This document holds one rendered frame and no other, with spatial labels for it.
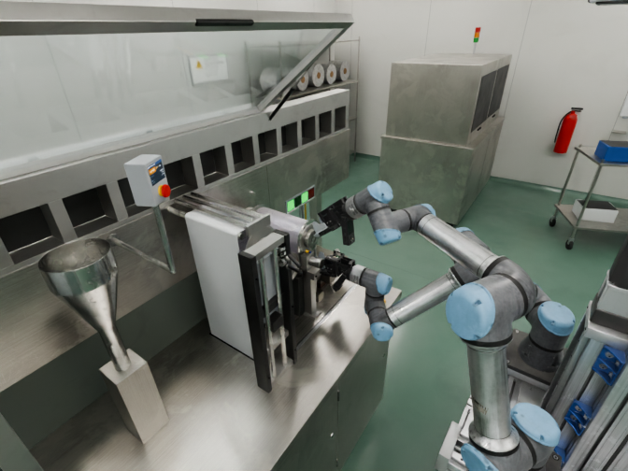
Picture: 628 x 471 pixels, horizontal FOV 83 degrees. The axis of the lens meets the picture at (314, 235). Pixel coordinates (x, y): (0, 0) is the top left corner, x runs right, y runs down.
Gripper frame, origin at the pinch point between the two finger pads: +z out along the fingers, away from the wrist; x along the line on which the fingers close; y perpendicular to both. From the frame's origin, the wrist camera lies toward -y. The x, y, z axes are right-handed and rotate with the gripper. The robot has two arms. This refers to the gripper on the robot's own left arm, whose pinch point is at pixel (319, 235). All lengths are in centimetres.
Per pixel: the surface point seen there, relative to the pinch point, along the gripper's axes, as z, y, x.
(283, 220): 8.3, 12.1, 3.3
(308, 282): 13.0, -14.1, 6.2
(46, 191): 7, 50, 67
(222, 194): 20.4, 33.4, 11.9
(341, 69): 161, 156, -392
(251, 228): -10.1, 14.5, 32.4
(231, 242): -2.8, 14.4, 36.2
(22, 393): 40, 10, 92
